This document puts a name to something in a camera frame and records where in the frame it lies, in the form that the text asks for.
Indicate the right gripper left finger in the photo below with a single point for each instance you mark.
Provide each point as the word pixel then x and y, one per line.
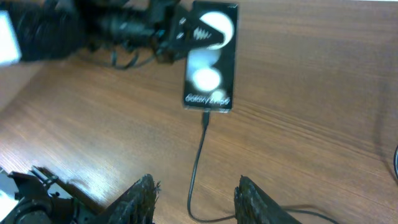
pixel 135 206

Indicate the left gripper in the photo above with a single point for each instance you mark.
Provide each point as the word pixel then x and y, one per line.
pixel 166 27

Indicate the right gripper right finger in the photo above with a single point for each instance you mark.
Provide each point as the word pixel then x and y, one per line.
pixel 253 206

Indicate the black smartphone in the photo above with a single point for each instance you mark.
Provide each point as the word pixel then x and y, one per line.
pixel 209 75

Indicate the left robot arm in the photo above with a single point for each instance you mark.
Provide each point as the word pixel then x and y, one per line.
pixel 54 30

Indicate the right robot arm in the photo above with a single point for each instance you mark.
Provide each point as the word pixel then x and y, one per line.
pixel 32 202

